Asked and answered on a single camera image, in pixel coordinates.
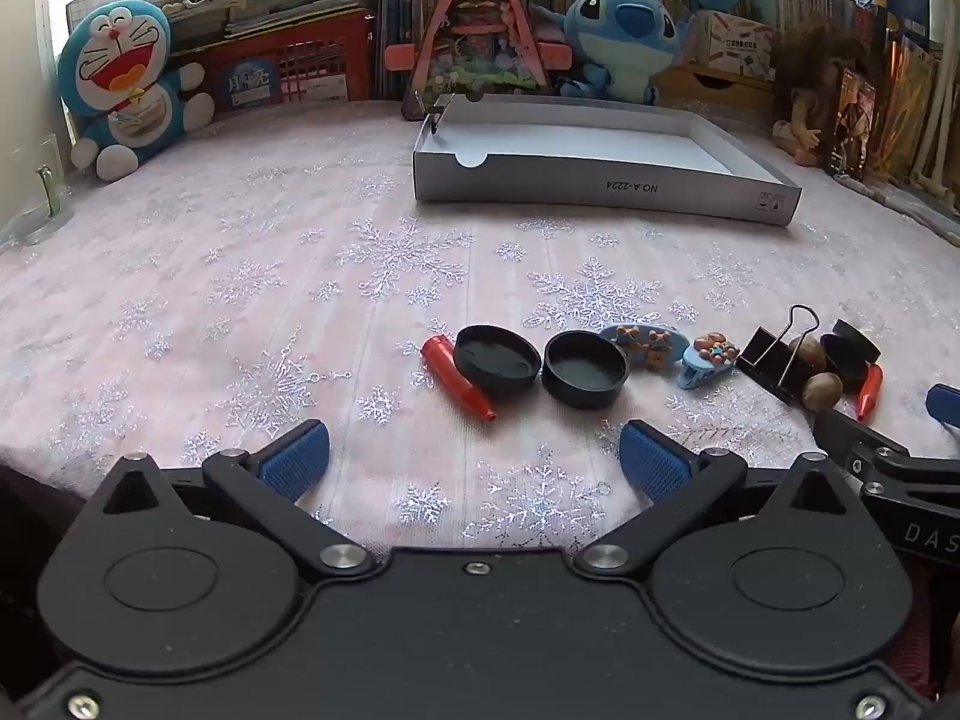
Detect shallow white cardboard box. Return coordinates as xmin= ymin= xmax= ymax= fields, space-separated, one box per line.
xmin=412 ymin=94 xmax=803 ymax=227

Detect white printed carton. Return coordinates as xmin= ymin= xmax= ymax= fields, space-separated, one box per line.
xmin=686 ymin=11 xmax=777 ymax=81

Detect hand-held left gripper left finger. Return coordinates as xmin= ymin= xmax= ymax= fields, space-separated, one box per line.
xmin=90 ymin=420 xmax=376 ymax=580

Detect clear glass jar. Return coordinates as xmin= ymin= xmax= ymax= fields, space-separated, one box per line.
xmin=0 ymin=133 xmax=76 ymax=245

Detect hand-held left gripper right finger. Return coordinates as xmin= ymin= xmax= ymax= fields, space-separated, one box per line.
xmin=574 ymin=420 xmax=863 ymax=578

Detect deep black round lid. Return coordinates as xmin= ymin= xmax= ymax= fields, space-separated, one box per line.
xmin=541 ymin=331 xmax=629 ymax=411

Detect blue robot cat plush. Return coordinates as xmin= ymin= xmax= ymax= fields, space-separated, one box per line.
xmin=58 ymin=0 xmax=215 ymax=182

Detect blue oval bear hair clip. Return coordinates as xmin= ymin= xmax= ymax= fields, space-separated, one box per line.
xmin=598 ymin=322 xmax=689 ymax=374

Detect brown nut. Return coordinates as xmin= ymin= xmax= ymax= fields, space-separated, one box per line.
xmin=787 ymin=335 xmax=827 ymax=376
xmin=801 ymin=372 xmax=845 ymax=412

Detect pink snowflake tablecloth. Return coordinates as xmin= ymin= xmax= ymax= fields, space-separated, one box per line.
xmin=0 ymin=97 xmax=960 ymax=552

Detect brown-haired doll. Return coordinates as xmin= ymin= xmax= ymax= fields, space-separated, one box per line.
xmin=772 ymin=22 xmax=875 ymax=167

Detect blue alien plush toy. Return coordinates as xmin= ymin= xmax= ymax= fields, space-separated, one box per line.
xmin=529 ymin=0 xmax=683 ymax=102

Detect gold foil sheets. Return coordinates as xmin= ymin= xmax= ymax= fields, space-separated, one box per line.
xmin=874 ymin=37 xmax=938 ymax=181

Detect blue claw bear hair clip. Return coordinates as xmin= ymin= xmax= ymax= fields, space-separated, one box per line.
xmin=677 ymin=334 xmax=740 ymax=391

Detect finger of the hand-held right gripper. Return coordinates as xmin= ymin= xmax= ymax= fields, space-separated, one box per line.
xmin=925 ymin=382 xmax=960 ymax=430
xmin=812 ymin=409 xmax=912 ymax=481

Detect large black binder clip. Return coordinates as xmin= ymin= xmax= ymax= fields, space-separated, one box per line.
xmin=736 ymin=304 xmax=820 ymax=404

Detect row of blue folders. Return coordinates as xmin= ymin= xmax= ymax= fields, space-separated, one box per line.
xmin=379 ymin=0 xmax=443 ymax=102

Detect small black round cap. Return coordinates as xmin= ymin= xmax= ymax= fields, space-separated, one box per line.
xmin=820 ymin=319 xmax=882 ymax=395

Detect shallow black round lid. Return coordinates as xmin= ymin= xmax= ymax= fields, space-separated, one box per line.
xmin=454 ymin=325 xmax=542 ymax=393

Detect pink triangular toy house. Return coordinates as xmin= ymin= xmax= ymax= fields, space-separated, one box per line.
xmin=384 ymin=0 xmax=575 ymax=102

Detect red plastic crate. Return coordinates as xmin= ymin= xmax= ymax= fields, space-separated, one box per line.
xmin=169 ymin=11 xmax=376 ymax=117

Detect wooden drawer box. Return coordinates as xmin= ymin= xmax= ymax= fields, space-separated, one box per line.
xmin=652 ymin=64 xmax=781 ymax=121

